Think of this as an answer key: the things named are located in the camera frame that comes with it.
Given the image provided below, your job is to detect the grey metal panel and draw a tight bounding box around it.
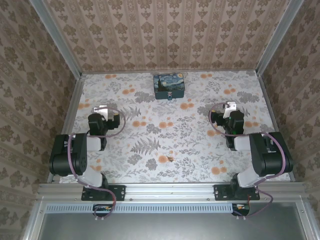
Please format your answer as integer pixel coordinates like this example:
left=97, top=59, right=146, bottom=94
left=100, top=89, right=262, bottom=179
left=23, top=199, right=320, bottom=240

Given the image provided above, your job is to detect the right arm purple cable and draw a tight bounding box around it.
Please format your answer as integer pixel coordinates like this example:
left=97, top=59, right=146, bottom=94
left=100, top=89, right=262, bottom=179
left=208, top=102, right=287, bottom=222

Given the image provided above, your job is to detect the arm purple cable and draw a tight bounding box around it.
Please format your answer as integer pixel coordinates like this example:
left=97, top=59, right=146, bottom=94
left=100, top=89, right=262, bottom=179
left=67, top=106, right=126, bottom=222
left=208, top=102, right=287, bottom=222

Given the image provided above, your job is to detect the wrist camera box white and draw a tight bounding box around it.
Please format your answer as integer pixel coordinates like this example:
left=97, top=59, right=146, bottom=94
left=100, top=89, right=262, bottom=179
left=93, top=104, right=109, bottom=120
left=225, top=100, right=238, bottom=118

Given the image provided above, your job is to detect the grey slotted cable duct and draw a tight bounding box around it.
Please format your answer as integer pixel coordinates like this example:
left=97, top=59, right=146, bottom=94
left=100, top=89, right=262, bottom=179
left=46, top=202, right=235, bottom=214

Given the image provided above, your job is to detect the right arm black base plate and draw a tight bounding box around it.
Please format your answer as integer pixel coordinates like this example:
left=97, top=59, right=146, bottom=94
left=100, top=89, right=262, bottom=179
left=213, top=184, right=261, bottom=201

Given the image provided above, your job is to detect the floral patterned table cover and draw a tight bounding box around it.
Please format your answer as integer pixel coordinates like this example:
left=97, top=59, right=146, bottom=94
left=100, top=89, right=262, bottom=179
left=53, top=70, right=293, bottom=185

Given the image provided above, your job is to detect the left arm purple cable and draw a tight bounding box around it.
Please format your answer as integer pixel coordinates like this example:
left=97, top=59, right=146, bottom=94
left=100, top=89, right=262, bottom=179
left=67, top=106, right=126, bottom=222

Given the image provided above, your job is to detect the black controller board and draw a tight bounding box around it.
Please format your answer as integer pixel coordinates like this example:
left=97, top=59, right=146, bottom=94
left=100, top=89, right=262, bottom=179
left=231, top=202, right=251, bottom=217
left=92, top=203, right=114, bottom=218

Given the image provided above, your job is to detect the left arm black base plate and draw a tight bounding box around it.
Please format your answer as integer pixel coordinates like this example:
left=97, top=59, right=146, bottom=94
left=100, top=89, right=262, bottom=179
left=81, top=184, right=126, bottom=202

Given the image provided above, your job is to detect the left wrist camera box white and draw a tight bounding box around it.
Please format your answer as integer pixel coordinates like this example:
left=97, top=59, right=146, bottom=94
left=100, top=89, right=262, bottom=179
left=93, top=104, right=109, bottom=120

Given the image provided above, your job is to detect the wide aluminium mounting rail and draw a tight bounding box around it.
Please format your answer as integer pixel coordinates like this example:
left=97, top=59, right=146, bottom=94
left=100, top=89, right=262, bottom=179
left=37, top=182, right=310, bottom=201

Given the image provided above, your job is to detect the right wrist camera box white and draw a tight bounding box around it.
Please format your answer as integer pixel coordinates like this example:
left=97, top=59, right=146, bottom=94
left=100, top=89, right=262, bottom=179
left=225, top=100, right=238, bottom=118

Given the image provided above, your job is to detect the aluminium side rail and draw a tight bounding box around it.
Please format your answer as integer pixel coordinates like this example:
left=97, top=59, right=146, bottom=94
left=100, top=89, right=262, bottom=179
left=256, top=71, right=296, bottom=183
left=46, top=73, right=86, bottom=185

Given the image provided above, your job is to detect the starry night painted tin box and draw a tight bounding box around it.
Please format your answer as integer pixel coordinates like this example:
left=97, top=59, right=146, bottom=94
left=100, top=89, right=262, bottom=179
left=152, top=72, right=186, bottom=100

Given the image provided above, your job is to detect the aluminium frame post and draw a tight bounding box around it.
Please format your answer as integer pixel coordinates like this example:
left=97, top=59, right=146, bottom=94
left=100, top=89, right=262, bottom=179
left=255, top=0, right=305, bottom=77
left=29, top=0, right=83, bottom=78

